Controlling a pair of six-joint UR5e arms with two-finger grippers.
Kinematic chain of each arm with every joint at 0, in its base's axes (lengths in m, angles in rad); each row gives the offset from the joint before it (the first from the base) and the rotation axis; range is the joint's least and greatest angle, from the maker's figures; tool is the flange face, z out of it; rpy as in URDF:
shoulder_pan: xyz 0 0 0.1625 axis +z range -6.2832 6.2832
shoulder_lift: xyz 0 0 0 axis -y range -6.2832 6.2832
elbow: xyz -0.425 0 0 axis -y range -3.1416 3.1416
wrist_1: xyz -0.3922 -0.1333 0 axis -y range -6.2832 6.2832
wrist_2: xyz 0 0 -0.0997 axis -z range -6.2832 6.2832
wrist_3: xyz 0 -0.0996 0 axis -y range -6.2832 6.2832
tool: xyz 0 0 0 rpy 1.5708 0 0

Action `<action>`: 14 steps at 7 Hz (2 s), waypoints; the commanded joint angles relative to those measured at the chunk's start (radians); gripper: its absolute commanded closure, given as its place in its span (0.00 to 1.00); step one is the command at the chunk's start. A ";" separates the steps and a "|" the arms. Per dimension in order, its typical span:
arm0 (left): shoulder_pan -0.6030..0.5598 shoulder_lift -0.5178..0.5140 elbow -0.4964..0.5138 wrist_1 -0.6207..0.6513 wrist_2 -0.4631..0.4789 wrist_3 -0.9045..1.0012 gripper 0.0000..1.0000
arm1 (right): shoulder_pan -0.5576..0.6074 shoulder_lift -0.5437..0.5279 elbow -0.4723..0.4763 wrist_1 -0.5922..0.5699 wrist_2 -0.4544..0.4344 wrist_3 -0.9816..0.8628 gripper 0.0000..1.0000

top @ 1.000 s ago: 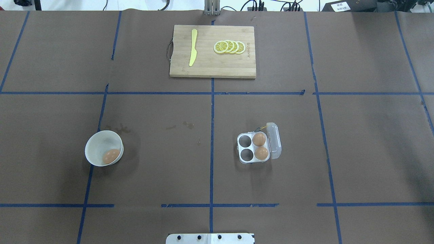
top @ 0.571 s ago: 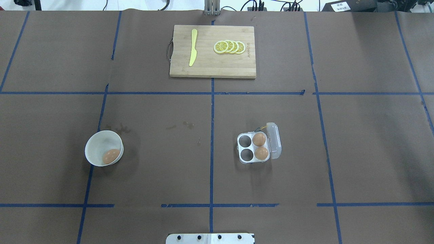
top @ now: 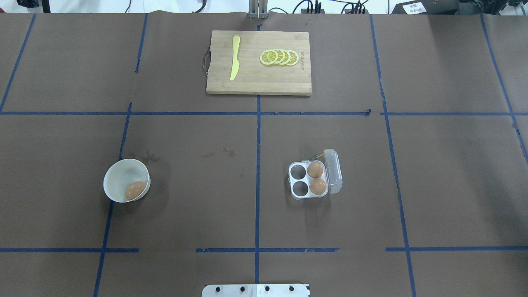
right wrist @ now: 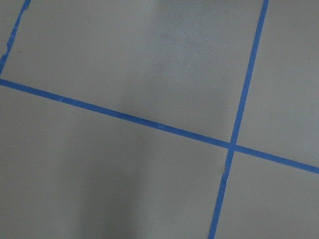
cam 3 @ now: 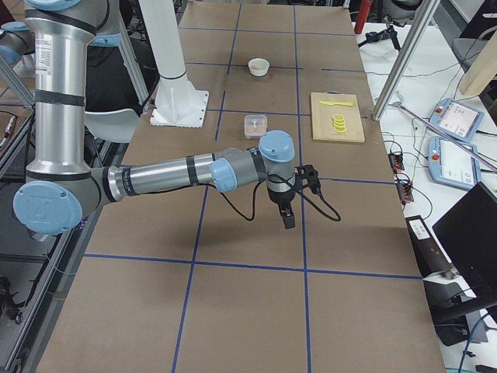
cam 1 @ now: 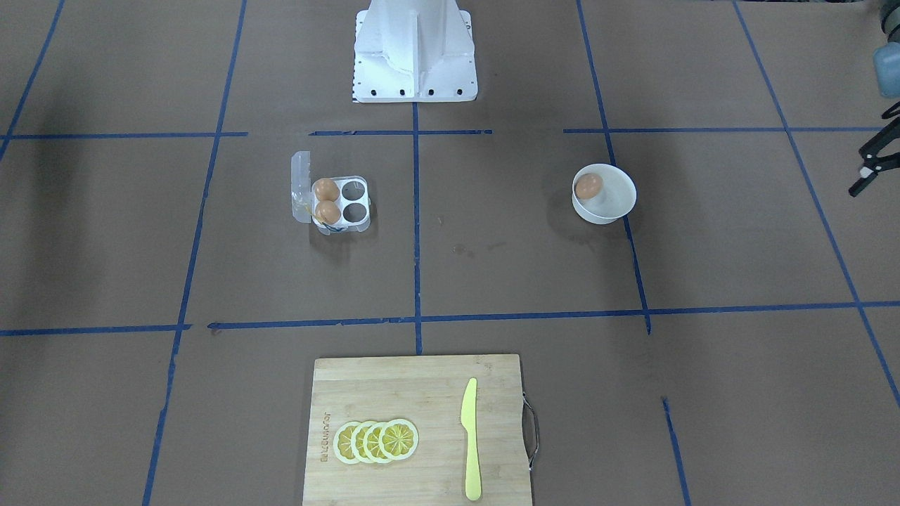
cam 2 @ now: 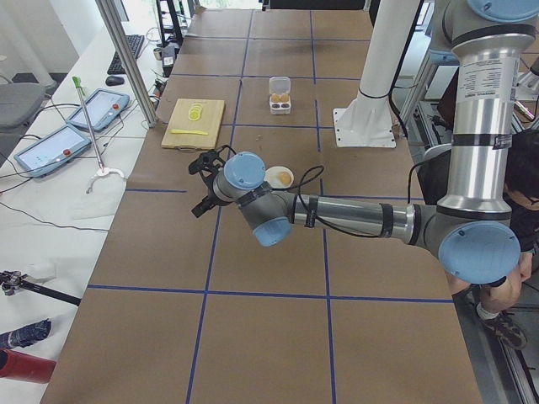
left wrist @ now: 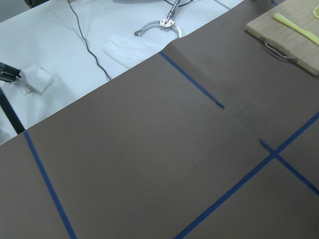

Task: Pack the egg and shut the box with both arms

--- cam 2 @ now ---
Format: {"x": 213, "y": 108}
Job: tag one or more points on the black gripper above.
{"x": 208, "y": 199}

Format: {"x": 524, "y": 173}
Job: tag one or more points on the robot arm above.
{"x": 468, "y": 229}

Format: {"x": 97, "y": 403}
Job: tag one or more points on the clear plastic egg box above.
{"x": 279, "y": 85}

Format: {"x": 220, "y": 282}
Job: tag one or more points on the wooden cutting board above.
{"x": 211, "y": 115}

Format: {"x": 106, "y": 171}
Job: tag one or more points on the yellow plastic knife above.
{"x": 189, "y": 132}

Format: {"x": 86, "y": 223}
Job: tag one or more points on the lemon slice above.
{"x": 194, "y": 114}

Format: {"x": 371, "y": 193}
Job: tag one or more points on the white bowl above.
{"x": 271, "y": 176}

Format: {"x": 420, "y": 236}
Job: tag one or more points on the reacher grabber stick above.
{"x": 102, "y": 171}

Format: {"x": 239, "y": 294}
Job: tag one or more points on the black computer mouse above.
{"x": 112, "y": 81}

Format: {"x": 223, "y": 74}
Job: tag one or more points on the blue teach pendant tablet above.
{"x": 53, "y": 151}

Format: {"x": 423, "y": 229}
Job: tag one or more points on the grey office chair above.
{"x": 20, "y": 103}

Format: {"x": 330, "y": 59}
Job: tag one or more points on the black tripod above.
{"x": 13, "y": 281}

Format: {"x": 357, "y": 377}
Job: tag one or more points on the folded dark blue umbrella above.
{"x": 27, "y": 335}

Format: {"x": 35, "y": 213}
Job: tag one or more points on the red cylinder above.
{"x": 25, "y": 367}

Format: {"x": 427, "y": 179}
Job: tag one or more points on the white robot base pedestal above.
{"x": 367, "y": 121}

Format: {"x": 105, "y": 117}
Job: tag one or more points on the aluminium frame post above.
{"x": 116, "y": 31}

